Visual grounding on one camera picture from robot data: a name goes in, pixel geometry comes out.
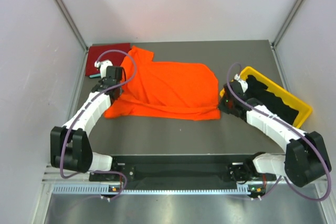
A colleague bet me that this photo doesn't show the orange t shirt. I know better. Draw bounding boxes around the orange t shirt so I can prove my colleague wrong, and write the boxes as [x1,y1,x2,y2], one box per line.
[104,46,221,121]

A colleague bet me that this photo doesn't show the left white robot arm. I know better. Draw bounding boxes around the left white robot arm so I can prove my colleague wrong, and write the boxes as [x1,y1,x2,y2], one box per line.
[50,77,121,180]

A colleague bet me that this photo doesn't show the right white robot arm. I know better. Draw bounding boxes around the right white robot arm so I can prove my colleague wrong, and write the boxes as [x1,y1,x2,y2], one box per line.
[218,80,332,187]

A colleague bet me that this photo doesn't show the folded teal t shirt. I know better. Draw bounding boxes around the folded teal t shirt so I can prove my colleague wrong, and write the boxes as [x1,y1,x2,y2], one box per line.
[89,73,101,79]

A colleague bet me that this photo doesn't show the black t shirt in bin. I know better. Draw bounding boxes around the black t shirt in bin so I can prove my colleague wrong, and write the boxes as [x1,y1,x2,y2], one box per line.
[245,74,299,125]

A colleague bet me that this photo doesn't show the folded red t shirt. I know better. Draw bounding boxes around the folded red t shirt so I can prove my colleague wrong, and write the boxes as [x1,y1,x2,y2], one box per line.
[85,43,131,77]

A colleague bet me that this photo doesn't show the yellow plastic bin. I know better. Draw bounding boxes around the yellow plastic bin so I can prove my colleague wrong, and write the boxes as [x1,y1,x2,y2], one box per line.
[226,66,312,129]

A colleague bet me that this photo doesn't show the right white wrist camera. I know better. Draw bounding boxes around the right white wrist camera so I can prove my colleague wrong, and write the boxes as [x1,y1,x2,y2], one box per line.
[234,74,248,93]

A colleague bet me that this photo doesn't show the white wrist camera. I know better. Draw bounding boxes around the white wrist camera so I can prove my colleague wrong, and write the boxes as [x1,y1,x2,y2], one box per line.
[94,60,113,78]
[234,74,248,93]

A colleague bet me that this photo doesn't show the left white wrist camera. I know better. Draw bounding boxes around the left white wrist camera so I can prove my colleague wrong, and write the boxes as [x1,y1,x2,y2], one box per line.
[94,60,113,78]

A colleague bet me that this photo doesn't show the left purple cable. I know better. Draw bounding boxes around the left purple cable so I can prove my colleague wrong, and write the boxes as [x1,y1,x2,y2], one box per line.
[59,49,138,200]

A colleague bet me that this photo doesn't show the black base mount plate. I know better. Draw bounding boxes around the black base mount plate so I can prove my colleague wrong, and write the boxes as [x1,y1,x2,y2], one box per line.
[89,154,263,189]

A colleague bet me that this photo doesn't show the grey slotted cable duct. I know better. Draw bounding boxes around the grey slotted cable duct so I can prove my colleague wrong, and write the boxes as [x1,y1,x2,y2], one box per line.
[52,184,265,195]

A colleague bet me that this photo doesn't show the left aluminium frame post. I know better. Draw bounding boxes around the left aluminium frame post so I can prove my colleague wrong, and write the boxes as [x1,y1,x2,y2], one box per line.
[38,0,89,51]

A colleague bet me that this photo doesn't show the aluminium frame post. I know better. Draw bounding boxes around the aluminium frame post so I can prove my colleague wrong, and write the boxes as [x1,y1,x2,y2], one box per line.
[271,0,322,47]
[38,0,89,51]

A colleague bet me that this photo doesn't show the right aluminium frame post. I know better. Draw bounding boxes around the right aluminium frame post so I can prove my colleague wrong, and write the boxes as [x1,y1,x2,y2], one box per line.
[271,0,322,47]

